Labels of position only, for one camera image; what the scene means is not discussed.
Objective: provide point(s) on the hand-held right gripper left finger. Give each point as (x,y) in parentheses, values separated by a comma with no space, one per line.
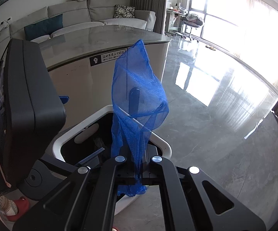
(107,173)

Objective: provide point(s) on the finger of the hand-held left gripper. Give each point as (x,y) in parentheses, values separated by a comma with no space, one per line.
(91,158)
(64,99)

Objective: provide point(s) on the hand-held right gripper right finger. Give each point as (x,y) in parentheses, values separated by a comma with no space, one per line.
(163,170)

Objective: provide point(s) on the white square trash bin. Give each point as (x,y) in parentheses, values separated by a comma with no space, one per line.
(67,138)

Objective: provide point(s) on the blue mesh bag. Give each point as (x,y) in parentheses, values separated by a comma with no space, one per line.
(139,81)

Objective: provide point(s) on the black label sticker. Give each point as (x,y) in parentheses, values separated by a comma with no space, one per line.
(107,57)

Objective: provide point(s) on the grey coffee table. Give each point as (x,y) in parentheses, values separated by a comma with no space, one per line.
(93,38)

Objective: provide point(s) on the teal cushion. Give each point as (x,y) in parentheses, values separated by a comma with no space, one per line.
(44,27)

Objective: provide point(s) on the red slipper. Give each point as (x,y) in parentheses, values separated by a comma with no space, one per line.
(22,203)

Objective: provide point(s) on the person's left leg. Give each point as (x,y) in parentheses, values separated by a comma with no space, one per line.
(5,203)

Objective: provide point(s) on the grey fabric sofa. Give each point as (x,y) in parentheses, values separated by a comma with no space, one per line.
(100,9)

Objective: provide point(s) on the floral black white cushion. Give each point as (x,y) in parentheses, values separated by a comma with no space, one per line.
(124,11)

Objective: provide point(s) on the grey brown curtain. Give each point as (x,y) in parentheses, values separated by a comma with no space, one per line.
(148,4)

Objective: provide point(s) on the pair of slippers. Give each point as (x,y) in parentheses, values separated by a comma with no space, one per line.
(211,47)

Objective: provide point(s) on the cluttered side table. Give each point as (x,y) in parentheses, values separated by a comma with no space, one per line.
(175,14)

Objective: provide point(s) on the grey office chair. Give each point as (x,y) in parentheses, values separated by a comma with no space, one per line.
(193,20)

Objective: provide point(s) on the glass balcony door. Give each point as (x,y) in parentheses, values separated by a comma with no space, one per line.
(201,2)

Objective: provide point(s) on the white wall socket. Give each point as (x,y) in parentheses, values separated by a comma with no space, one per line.
(6,20)

